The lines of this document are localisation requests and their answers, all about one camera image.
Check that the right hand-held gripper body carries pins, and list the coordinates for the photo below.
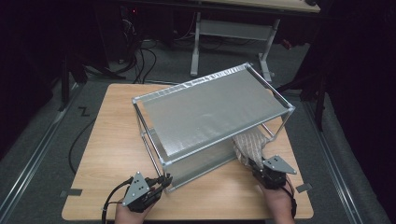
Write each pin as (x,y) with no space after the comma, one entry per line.
(277,166)

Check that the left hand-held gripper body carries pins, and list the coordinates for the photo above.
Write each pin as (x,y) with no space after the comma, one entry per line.
(135,189)

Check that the beige striped towel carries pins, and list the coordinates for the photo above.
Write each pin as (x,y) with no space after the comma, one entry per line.
(250,144)

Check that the two-tier metal fabric rack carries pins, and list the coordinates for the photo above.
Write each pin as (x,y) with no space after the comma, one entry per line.
(211,109)

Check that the person's left hand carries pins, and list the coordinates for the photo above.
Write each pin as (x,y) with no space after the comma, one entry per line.
(129,216)

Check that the person's right hand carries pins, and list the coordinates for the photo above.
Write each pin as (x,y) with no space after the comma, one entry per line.
(280,205)

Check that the grey tape piece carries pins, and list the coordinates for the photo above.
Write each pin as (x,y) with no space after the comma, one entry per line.
(73,192)
(304,188)

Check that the black metal stand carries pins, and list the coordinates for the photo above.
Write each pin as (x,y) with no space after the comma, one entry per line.
(64,87)
(320,105)

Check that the white-legged desk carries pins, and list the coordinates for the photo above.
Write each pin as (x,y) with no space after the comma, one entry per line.
(233,29)

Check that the metal floor rail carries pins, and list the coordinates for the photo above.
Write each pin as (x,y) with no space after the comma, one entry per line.
(34,158)
(330,158)

